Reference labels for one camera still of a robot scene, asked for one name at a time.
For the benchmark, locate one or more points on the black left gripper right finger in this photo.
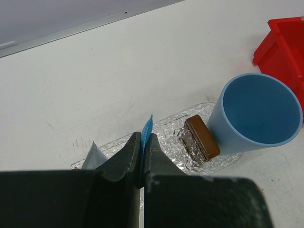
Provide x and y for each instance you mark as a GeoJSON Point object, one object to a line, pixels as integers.
{"type": "Point", "coordinates": [173, 199]}

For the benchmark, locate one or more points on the red plastic bin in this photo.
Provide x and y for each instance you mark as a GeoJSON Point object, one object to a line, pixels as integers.
{"type": "Point", "coordinates": [281, 53]}

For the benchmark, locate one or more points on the clear textured acrylic tray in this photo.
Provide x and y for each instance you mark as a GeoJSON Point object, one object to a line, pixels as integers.
{"type": "Point", "coordinates": [169, 132]}

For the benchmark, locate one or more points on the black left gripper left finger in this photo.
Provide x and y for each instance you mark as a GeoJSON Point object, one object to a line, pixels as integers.
{"type": "Point", "coordinates": [106, 197]}

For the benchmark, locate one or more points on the blue toothpaste tube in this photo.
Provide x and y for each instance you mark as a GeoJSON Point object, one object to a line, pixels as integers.
{"type": "Point", "coordinates": [145, 135]}

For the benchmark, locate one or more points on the blue plastic cup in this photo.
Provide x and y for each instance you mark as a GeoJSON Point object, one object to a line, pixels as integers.
{"type": "Point", "coordinates": [254, 111]}

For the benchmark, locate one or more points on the clear acrylic rack plate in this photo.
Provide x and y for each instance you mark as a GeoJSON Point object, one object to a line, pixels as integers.
{"type": "Point", "coordinates": [191, 146]}

